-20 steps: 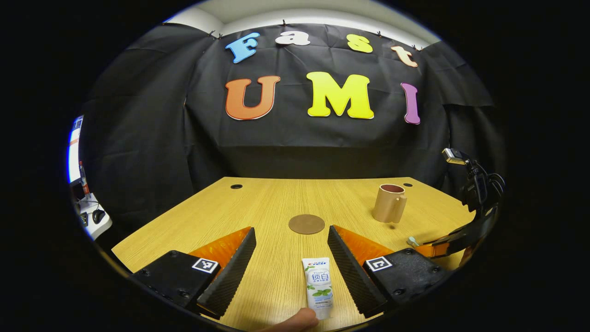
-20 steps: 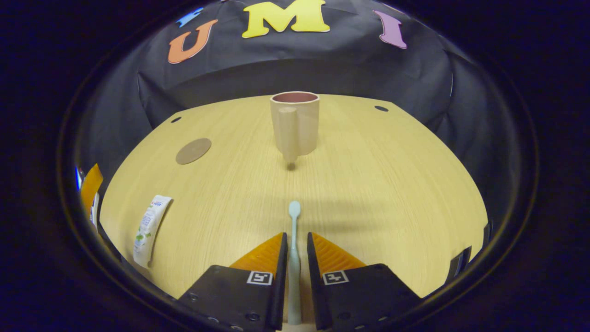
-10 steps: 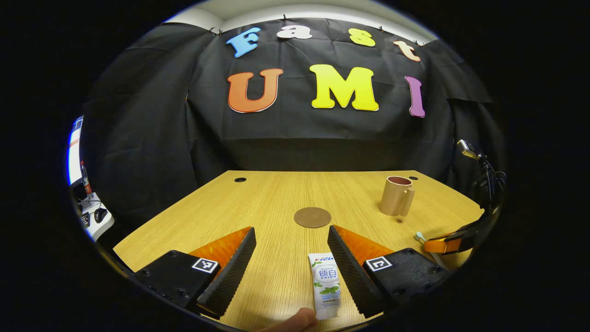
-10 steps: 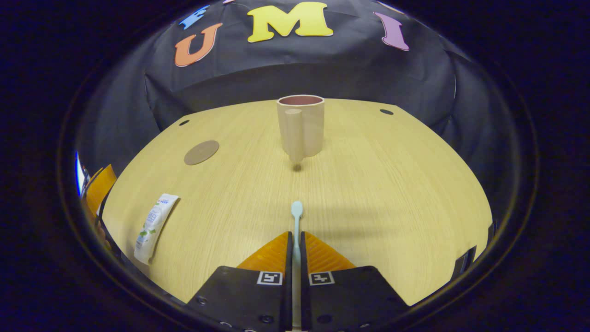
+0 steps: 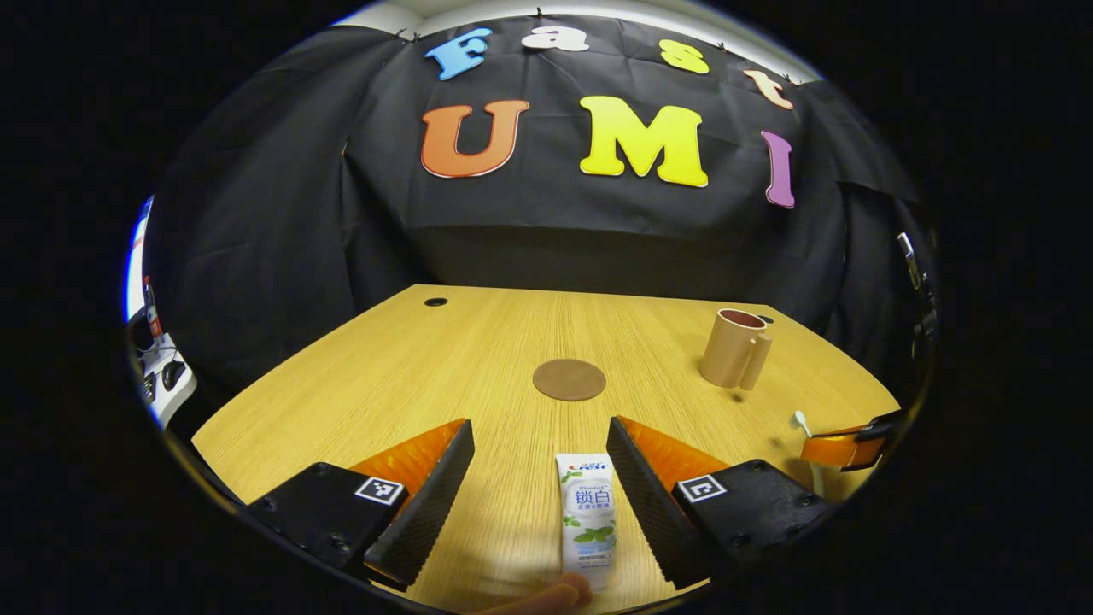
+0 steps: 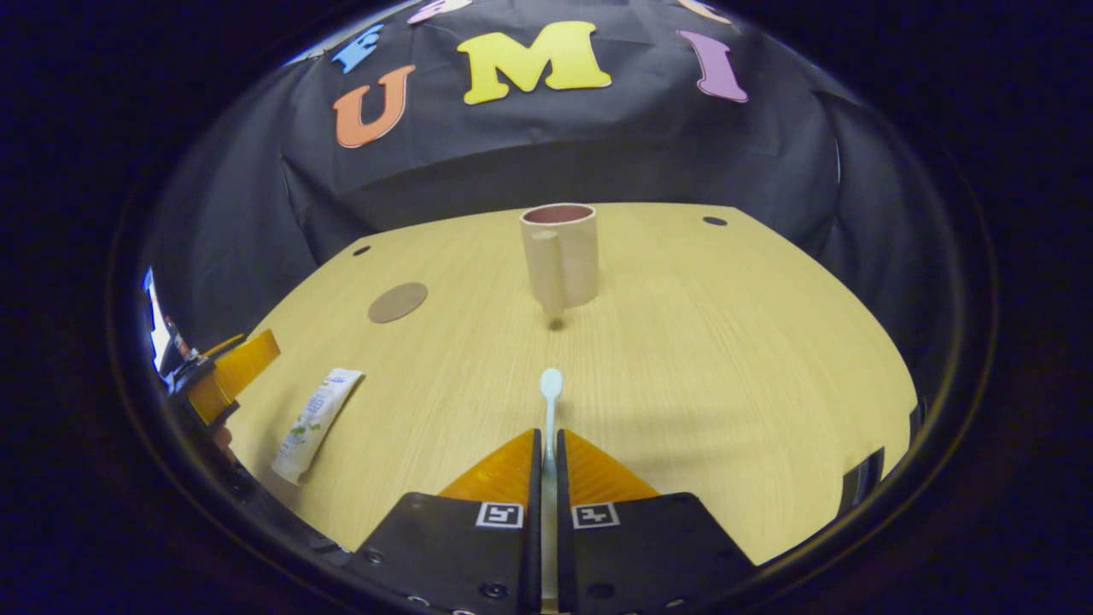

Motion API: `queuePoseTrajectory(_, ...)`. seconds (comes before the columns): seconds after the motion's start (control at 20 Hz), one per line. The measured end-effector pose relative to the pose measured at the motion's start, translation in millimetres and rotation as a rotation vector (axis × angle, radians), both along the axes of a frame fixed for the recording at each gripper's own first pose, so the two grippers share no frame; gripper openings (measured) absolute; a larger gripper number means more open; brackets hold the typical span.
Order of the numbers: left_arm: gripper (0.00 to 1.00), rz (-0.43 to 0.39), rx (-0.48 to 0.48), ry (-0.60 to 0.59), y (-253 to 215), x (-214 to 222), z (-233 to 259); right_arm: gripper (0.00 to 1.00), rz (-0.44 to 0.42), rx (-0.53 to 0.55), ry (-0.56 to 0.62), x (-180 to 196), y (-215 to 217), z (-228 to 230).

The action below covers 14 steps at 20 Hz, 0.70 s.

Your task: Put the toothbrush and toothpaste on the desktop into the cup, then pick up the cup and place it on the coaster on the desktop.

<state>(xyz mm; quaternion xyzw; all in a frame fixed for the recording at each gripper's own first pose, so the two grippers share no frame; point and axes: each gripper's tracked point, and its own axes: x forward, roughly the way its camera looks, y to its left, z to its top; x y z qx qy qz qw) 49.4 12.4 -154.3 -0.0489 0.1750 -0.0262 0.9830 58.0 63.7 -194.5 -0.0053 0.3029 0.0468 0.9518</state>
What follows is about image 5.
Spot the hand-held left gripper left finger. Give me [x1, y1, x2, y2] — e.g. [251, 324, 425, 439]
[246, 418, 476, 592]

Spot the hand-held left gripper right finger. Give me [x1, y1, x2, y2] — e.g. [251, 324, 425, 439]
[606, 416, 833, 590]

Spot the light blue toothbrush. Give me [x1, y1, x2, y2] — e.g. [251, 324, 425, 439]
[791, 410, 831, 503]

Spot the white toothpaste tube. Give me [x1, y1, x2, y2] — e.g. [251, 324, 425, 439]
[556, 453, 617, 590]

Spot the brown round coaster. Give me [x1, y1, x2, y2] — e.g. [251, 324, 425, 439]
[532, 359, 607, 402]

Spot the beige cup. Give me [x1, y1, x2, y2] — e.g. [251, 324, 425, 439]
[699, 308, 774, 392]

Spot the wooden desktop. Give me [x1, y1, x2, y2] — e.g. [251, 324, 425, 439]
[192, 284, 902, 614]

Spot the white side table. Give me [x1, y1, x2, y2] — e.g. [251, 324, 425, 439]
[137, 333, 199, 428]

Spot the black backdrop cloth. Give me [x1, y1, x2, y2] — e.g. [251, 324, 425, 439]
[141, 15, 940, 428]

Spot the computer monitor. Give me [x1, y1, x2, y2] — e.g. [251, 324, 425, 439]
[124, 196, 156, 321]

